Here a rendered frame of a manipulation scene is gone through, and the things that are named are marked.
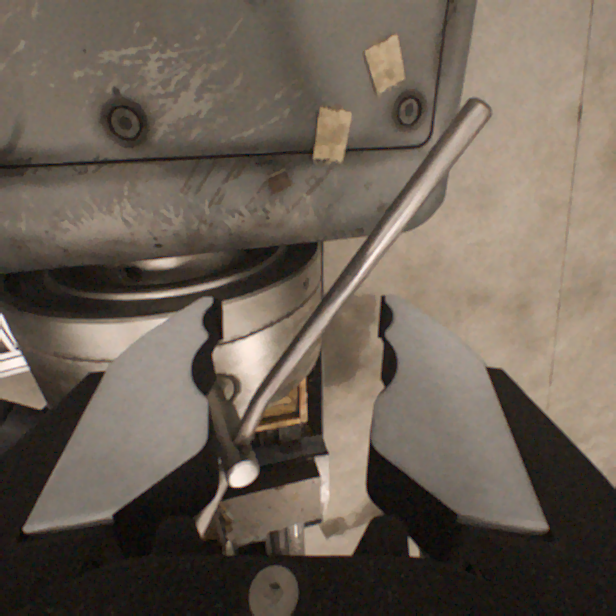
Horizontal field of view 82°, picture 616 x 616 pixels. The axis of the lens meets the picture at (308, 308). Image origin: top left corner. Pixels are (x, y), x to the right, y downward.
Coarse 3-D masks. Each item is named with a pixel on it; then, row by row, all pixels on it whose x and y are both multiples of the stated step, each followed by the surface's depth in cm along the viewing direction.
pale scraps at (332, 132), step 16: (384, 48) 19; (368, 64) 19; (384, 64) 19; (400, 64) 19; (384, 80) 19; (400, 80) 20; (320, 112) 19; (336, 112) 19; (320, 128) 20; (336, 128) 20; (320, 144) 20; (336, 144) 20; (272, 176) 20; (272, 192) 21
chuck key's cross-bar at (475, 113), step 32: (448, 128) 15; (480, 128) 15; (448, 160) 15; (416, 192) 16; (384, 224) 17; (352, 288) 18; (320, 320) 19; (288, 352) 21; (256, 416) 23; (224, 480) 24
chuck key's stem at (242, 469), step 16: (208, 400) 28; (224, 400) 28; (224, 416) 25; (224, 432) 24; (224, 448) 23; (240, 448) 23; (224, 464) 22; (240, 464) 22; (256, 464) 23; (240, 480) 22
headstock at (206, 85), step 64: (0, 0) 15; (64, 0) 15; (128, 0) 15; (192, 0) 16; (256, 0) 17; (320, 0) 17; (384, 0) 18; (448, 0) 19; (0, 64) 15; (64, 64) 16; (128, 64) 16; (192, 64) 17; (256, 64) 18; (320, 64) 18; (448, 64) 20; (0, 128) 16; (64, 128) 17; (128, 128) 18; (192, 128) 18; (256, 128) 19; (384, 128) 21; (0, 192) 18; (64, 192) 18; (128, 192) 19; (192, 192) 20; (256, 192) 21; (320, 192) 22; (384, 192) 23; (0, 256) 20; (64, 256) 21; (128, 256) 23
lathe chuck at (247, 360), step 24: (312, 312) 35; (264, 336) 30; (288, 336) 32; (48, 360) 27; (72, 360) 26; (96, 360) 26; (216, 360) 28; (240, 360) 29; (264, 360) 31; (312, 360) 38; (48, 384) 29; (72, 384) 28; (240, 384) 30; (288, 384) 34; (240, 408) 31
